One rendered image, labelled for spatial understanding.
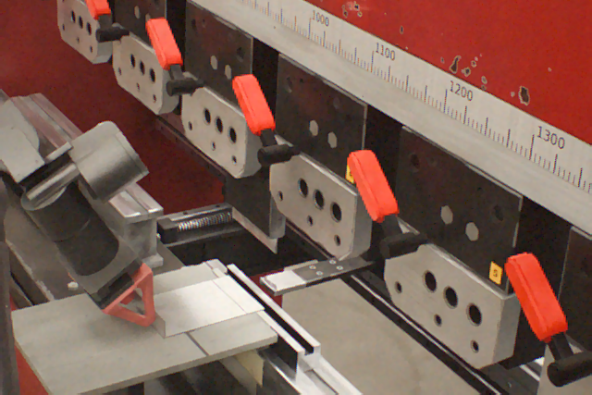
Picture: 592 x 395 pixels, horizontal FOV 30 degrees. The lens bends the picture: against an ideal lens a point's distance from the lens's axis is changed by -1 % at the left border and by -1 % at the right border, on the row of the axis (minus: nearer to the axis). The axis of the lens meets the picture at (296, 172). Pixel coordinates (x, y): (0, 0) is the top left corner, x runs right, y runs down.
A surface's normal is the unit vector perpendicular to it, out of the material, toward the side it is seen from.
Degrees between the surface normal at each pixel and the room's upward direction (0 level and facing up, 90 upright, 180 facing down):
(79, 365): 0
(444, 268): 90
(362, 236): 90
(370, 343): 0
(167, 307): 0
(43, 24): 90
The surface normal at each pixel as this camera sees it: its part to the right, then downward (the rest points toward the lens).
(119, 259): -0.40, -0.69
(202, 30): -0.85, 0.18
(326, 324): 0.05, -0.90
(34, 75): 0.53, 0.39
